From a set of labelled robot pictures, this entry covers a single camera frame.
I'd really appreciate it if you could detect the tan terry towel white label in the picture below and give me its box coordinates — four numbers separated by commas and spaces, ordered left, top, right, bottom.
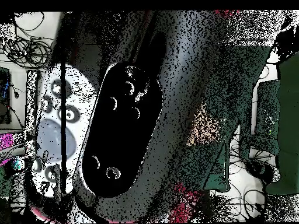
186, 104, 223, 147

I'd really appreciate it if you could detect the dark green table cloth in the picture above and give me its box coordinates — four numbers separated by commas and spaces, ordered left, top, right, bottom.
182, 44, 273, 193

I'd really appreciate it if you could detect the coiled black cable bundle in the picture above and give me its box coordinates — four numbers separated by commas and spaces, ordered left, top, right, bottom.
2, 36, 53, 69

